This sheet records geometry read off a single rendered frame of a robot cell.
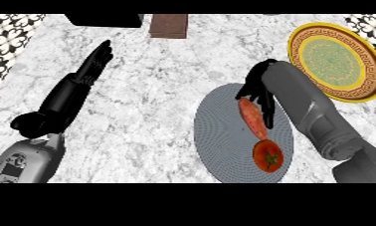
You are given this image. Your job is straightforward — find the yellow patterned plate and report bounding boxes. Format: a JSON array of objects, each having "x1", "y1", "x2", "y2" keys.
[{"x1": 286, "y1": 21, "x2": 376, "y2": 105}]

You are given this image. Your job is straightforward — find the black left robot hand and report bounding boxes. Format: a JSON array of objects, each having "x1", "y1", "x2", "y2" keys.
[{"x1": 9, "y1": 39, "x2": 115, "y2": 139}]

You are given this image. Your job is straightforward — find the black appliance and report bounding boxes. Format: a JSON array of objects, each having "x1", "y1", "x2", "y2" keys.
[{"x1": 64, "y1": 13, "x2": 146, "y2": 29}]

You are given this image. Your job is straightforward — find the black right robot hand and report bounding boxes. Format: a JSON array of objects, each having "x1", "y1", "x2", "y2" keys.
[{"x1": 233, "y1": 58, "x2": 279, "y2": 130}]

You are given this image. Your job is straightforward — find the orange sweet potato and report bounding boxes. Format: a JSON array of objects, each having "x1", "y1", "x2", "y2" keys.
[{"x1": 236, "y1": 97, "x2": 270, "y2": 141}]

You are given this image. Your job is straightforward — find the brown wooden block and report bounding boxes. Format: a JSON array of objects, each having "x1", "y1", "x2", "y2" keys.
[{"x1": 149, "y1": 13, "x2": 189, "y2": 40}]

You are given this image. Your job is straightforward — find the round grey placemat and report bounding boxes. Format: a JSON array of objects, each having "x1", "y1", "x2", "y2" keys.
[{"x1": 192, "y1": 83, "x2": 295, "y2": 184}]

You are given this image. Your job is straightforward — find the red tomato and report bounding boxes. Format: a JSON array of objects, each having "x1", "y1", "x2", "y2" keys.
[{"x1": 251, "y1": 138, "x2": 286, "y2": 174}]

